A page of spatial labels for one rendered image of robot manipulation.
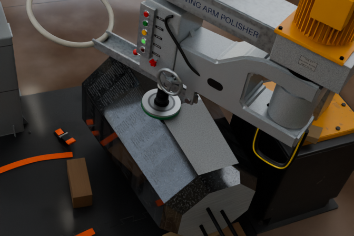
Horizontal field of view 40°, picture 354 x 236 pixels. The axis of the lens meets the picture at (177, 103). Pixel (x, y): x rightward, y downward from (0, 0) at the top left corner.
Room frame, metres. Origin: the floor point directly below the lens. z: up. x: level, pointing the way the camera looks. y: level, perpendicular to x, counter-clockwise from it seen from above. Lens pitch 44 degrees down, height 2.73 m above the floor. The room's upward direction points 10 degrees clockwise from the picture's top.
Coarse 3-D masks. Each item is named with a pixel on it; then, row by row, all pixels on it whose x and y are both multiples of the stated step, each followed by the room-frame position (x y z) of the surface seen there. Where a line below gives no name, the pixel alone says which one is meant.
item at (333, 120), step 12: (264, 84) 2.30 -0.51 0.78; (336, 96) 2.31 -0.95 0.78; (336, 108) 2.20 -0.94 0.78; (348, 108) 2.22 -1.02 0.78; (324, 120) 2.08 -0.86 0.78; (336, 120) 2.10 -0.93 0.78; (348, 120) 2.12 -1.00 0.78; (324, 132) 1.98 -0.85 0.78; (336, 132) 2.00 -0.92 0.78; (348, 132) 2.03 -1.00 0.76
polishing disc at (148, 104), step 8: (144, 96) 1.93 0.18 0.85; (152, 96) 1.94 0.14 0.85; (176, 96) 1.98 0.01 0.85; (144, 104) 1.87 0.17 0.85; (152, 104) 1.88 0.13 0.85; (176, 104) 1.91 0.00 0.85; (152, 112) 1.82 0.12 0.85; (160, 112) 1.83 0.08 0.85; (168, 112) 1.84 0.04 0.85; (176, 112) 1.86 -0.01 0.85
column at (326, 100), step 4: (328, 92) 2.06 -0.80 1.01; (332, 92) 2.13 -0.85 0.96; (324, 96) 2.06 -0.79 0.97; (328, 96) 2.07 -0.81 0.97; (332, 96) 2.19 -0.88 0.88; (324, 100) 2.06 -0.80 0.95; (328, 100) 2.12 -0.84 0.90; (320, 104) 2.07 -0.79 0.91; (324, 104) 2.07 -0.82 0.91; (328, 104) 2.18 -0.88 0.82; (316, 108) 2.07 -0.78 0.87; (320, 108) 2.06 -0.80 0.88; (324, 108) 2.12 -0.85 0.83; (316, 112) 2.07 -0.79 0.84; (320, 112) 2.06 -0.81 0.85; (316, 116) 2.06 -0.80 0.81; (316, 120) 2.06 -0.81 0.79
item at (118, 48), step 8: (96, 40) 2.07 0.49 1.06; (112, 40) 2.15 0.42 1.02; (120, 40) 2.12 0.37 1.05; (96, 48) 2.06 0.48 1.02; (104, 48) 2.03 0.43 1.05; (112, 48) 2.02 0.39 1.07; (120, 48) 2.09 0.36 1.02; (128, 48) 2.09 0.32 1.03; (112, 56) 2.01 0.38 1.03; (120, 56) 1.98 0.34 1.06; (128, 56) 2.03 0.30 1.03; (136, 56) 2.04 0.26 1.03; (128, 64) 1.95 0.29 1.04; (136, 64) 1.93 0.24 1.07; (144, 72) 1.90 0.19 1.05; (176, 88) 1.81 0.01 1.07; (184, 88) 1.79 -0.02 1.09
